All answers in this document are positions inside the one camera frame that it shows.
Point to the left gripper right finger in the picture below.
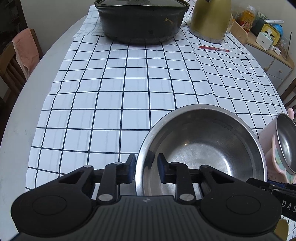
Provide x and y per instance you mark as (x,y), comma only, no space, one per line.
(178,174)

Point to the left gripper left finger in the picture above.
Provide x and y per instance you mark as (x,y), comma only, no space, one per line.
(111,177)

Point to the pink pot with steel bowl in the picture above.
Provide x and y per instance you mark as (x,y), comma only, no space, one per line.
(277,140)

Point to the large stainless steel bowl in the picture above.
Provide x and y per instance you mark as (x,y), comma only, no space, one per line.
(199,134)

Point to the checkered white tablecloth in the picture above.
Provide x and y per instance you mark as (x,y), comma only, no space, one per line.
(106,96)

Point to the brown wooden chair right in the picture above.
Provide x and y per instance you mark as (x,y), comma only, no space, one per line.
(288,96)

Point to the grey drawer cabinet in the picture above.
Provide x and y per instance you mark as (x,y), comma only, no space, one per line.
(275,66)

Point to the red pen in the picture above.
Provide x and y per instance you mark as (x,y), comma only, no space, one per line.
(214,48)

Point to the wooden chair left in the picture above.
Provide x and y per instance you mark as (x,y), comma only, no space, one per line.
(11,72)

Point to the pink towel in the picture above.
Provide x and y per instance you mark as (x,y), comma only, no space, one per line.
(27,55)

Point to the black cooking pot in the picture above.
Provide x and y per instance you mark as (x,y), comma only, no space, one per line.
(141,22)

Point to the tissue box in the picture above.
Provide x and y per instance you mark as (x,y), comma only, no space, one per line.
(265,40)

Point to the yellow tissue holder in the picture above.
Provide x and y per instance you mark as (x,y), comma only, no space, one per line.
(276,32)

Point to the gold thermos jug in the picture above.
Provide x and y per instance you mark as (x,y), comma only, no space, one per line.
(210,20)

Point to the clear glass cup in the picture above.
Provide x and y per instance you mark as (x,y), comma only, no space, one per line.
(231,22)

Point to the orange drink bottle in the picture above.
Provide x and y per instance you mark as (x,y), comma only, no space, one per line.
(247,18)

